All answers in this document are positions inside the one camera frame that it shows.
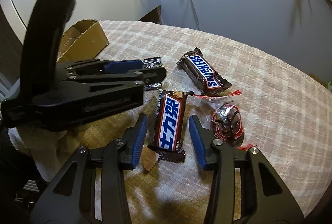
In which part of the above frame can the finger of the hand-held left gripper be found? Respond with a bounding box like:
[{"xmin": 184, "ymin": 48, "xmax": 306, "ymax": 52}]
[
  {"xmin": 65, "ymin": 58, "xmax": 144, "ymax": 77},
  {"xmin": 68, "ymin": 66, "xmax": 167, "ymax": 123}
]

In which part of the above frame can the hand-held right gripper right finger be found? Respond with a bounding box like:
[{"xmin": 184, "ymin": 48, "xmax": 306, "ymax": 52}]
[{"xmin": 189, "ymin": 115, "xmax": 304, "ymax": 224}]

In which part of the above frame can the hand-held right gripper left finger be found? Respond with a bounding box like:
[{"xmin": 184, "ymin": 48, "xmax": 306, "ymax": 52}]
[{"xmin": 30, "ymin": 113, "xmax": 148, "ymax": 224}]

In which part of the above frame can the small black snack packet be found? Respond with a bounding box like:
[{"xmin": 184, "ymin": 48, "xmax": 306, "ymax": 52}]
[{"xmin": 143, "ymin": 56, "xmax": 163, "ymax": 91}]

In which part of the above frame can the chocolate bar with chinese lettering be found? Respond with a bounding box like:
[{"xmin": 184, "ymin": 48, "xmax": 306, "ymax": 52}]
[{"xmin": 147, "ymin": 89, "xmax": 194, "ymax": 163}]

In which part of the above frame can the cardboard box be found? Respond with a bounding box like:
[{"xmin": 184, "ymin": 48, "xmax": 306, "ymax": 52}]
[{"xmin": 57, "ymin": 19, "xmax": 110, "ymax": 62}]

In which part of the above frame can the tan snack wrapper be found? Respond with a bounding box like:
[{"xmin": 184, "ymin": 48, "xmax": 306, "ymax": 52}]
[{"xmin": 139, "ymin": 146, "xmax": 159, "ymax": 172}]

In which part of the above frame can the large clear red candy packet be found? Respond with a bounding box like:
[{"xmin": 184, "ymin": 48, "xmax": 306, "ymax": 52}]
[{"xmin": 193, "ymin": 90, "xmax": 257, "ymax": 151}]

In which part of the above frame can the chocolate bar with latin lettering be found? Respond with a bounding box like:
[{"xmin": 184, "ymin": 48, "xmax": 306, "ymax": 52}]
[{"xmin": 177, "ymin": 47, "xmax": 232, "ymax": 97}]

